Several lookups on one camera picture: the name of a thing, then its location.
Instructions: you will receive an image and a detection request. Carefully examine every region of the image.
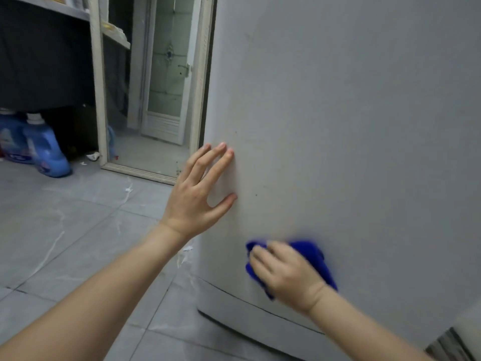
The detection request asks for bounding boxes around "white storage shelf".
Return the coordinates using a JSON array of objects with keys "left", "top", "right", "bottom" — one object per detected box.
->
[{"left": 0, "top": 0, "right": 131, "bottom": 50}]

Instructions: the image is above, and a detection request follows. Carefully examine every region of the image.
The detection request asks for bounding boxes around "person's left forearm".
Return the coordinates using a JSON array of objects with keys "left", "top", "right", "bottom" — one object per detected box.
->
[{"left": 0, "top": 221, "right": 189, "bottom": 361}]

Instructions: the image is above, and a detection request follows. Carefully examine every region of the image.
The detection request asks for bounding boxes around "white refrigerator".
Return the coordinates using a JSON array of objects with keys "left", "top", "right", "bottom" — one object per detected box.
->
[{"left": 195, "top": 0, "right": 481, "bottom": 361}]

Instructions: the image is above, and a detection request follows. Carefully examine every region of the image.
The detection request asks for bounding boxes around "person's left hand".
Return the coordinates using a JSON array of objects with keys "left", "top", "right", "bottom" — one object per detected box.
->
[{"left": 160, "top": 142, "right": 238, "bottom": 242}]

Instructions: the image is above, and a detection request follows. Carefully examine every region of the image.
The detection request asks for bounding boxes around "person's right forearm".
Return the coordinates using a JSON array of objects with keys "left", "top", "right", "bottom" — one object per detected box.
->
[{"left": 307, "top": 284, "right": 434, "bottom": 361}]

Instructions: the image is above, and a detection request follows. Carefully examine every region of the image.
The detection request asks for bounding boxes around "blue detergent bottle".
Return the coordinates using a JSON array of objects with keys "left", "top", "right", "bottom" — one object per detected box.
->
[
  {"left": 23, "top": 113, "right": 72, "bottom": 178},
  {"left": 0, "top": 108, "right": 34, "bottom": 164}
]

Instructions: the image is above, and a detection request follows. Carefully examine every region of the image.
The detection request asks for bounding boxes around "blue cleaning cloth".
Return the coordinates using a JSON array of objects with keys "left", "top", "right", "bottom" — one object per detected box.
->
[{"left": 245, "top": 240, "right": 338, "bottom": 301}]

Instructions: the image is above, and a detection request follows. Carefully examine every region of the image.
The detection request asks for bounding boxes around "person's right hand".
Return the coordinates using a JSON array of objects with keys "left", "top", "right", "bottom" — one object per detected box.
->
[{"left": 248, "top": 240, "right": 327, "bottom": 316}]

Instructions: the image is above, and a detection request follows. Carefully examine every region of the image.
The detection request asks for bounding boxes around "white door frame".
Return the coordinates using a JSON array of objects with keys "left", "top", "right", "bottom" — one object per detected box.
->
[{"left": 88, "top": 0, "right": 215, "bottom": 185}]

